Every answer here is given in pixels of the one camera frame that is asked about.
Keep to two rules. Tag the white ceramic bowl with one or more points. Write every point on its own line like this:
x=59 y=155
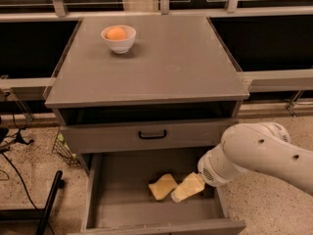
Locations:
x=120 y=46

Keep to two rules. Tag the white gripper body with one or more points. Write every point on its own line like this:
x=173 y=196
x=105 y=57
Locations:
x=206 y=168

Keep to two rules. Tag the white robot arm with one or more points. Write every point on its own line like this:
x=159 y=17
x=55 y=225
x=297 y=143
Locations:
x=262 y=147

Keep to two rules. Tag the grey drawer cabinet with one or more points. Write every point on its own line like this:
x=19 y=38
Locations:
x=177 y=69

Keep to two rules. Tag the black stand base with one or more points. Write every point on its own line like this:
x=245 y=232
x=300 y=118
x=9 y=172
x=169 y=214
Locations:
x=7 y=139

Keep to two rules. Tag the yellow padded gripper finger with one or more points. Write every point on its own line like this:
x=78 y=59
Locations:
x=190 y=186

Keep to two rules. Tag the orange fruit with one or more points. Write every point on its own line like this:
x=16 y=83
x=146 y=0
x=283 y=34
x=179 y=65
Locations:
x=116 y=33

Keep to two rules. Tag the yellow sponge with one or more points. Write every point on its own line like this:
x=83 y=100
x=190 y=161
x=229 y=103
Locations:
x=165 y=185

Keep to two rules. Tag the wire mesh basket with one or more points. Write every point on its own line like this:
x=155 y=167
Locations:
x=62 y=149

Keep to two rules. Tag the grey top drawer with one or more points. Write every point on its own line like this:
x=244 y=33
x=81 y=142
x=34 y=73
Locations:
x=119 y=137

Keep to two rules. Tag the black metal bar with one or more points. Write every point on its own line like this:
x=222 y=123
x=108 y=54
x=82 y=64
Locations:
x=56 y=185

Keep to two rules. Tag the grey open middle drawer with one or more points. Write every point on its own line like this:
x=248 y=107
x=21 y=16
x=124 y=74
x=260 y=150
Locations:
x=119 y=201

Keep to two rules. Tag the black drawer handle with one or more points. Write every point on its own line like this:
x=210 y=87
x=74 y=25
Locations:
x=152 y=136

